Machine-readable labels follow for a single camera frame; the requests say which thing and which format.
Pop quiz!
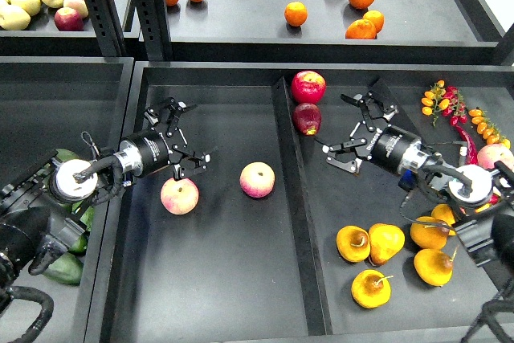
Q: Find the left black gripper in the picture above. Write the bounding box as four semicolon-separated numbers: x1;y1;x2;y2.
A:
118;97;218;181

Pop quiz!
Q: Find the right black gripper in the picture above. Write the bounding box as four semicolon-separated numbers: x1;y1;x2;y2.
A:
322;92;426;175

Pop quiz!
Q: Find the yellow pear with stem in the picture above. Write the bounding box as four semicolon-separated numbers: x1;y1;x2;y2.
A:
351;269;393;309

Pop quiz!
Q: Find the dark green avocado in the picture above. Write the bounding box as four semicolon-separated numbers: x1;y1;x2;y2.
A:
43;252;84;286

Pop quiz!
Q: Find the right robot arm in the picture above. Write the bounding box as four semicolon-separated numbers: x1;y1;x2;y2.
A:
323;92;513;271

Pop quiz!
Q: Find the yellow pear under arm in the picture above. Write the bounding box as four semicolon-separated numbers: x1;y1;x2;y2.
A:
410;216;450;250

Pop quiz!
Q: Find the yellow pear stem up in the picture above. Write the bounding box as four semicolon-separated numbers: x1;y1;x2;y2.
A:
336;225;370;263

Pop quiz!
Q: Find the green avocado in bin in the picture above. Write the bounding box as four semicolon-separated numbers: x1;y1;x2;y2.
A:
56;148;80;162
68;235;88;255
71;202;95;232

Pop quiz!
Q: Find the dark red apple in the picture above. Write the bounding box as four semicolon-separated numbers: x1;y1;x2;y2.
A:
292;103;322;136

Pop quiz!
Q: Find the pink apple left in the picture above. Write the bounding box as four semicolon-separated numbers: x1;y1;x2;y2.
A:
160;178;199;215

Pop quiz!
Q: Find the pink apple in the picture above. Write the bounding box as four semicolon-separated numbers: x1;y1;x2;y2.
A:
239;161;275;198
160;178;199;215

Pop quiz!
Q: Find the bright red apple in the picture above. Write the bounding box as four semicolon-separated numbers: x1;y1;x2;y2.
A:
291;71;326;104

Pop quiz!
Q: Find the orange cherry tomato cluster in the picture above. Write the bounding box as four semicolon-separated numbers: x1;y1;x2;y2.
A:
421;80;450;116

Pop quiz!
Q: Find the pink apple centre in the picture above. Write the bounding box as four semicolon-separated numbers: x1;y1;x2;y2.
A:
239;161;275;198

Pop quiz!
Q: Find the black tray divider right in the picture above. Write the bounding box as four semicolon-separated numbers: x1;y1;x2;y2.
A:
368;78;449;203

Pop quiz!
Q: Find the black tray divider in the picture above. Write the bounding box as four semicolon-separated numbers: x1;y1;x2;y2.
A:
368;78;449;203
271;77;332;337

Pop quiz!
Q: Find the orange front right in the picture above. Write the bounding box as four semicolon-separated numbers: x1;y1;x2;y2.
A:
345;19;377;39

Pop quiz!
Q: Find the red cherry tomato cluster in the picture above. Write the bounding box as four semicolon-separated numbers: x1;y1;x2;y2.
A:
442;86;467;126

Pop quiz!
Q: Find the black left tray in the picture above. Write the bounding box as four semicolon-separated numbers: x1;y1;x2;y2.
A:
1;56;133;342

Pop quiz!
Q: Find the orange right small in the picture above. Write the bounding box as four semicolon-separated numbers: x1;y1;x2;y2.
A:
363;10;385;34

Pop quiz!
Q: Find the red chili pepper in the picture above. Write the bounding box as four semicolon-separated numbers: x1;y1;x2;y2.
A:
455;125;478;165

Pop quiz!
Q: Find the pink apple right bin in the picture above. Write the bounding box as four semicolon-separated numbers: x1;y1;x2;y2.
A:
477;144;513;169

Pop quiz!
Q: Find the orange centre shelf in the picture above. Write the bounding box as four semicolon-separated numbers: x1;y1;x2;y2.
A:
284;2;308;27

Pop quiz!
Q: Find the mixed cherry tomatoes lower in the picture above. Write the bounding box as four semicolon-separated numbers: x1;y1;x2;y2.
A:
475;190;501;213

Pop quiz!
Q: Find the red apple on shelf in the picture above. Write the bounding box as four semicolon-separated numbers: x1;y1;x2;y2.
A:
54;7;84;31

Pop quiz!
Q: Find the peach on shelf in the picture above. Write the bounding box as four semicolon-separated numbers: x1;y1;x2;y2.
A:
63;0;89;19

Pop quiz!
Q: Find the black tray divider left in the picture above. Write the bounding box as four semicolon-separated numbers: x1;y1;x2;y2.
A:
271;77;332;337

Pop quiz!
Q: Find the orange cherry tomato string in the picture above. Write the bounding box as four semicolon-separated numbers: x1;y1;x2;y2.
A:
467;108;512;150

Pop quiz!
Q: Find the black shelf upright post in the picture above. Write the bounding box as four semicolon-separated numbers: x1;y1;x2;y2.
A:
133;0;173;61
84;0;126;57

